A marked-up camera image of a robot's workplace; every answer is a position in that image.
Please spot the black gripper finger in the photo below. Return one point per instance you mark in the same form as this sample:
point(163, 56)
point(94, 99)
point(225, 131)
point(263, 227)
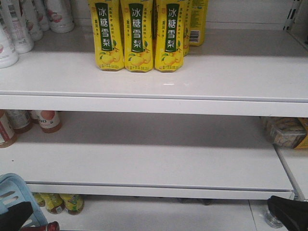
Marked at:
point(16, 216)
point(291, 213)

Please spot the light blue plastic basket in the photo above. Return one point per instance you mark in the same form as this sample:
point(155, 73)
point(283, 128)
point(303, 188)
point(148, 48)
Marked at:
point(14, 190)

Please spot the coke bottle red label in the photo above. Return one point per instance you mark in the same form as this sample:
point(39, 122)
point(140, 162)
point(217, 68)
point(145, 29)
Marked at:
point(53, 226)

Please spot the clear water bottle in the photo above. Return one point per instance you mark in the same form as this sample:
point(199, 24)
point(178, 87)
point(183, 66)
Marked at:
point(272, 221)

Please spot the yellow lemon tea bottle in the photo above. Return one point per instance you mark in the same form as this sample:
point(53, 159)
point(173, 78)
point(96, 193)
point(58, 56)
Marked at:
point(74, 203)
point(53, 202)

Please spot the clear cookie box yellow band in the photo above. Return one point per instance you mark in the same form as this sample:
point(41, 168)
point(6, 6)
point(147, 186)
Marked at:
point(287, 132)

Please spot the orange C100 juice bottle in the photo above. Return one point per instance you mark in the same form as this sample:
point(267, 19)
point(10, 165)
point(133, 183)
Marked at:
point(20, 120)
point(7, 133)
point(49, 121)

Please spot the white shelf unit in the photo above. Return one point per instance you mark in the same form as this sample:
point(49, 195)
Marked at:
point(182, 151)

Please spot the white peach drink bottle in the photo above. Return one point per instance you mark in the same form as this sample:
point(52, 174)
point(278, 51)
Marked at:
point(16, 19)
point(8, 54)
point(59, 15)

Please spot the yellow pear drink bottle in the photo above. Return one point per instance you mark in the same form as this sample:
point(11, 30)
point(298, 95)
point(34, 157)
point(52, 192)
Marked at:
point(170, 35)
point(107, 32)
point(138, 35)

